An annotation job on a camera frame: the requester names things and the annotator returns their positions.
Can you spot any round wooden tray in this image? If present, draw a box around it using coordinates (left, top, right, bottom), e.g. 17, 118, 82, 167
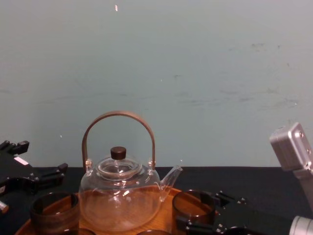
14, 187, 214, 235

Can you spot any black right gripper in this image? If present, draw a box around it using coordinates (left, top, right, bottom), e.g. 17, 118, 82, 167
176, 190, 295, 235

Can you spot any black table cloth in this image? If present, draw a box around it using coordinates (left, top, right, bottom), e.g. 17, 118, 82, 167
0, 165, 313, 235

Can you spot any glass teapot lid dark knob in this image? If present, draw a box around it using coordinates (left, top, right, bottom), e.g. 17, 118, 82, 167
97, 146, 143, 178

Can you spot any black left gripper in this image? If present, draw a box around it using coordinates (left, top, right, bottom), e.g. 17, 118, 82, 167
0, 140, 69, 196

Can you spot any smoky brown glass cup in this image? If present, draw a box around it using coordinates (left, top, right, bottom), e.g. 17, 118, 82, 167
172, 189, 216, 225
136, 229, 170, 235
29, 191, 81, 235

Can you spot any clear glass teapot wooden handle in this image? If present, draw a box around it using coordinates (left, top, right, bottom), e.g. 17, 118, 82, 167
78, 110, 184, 233

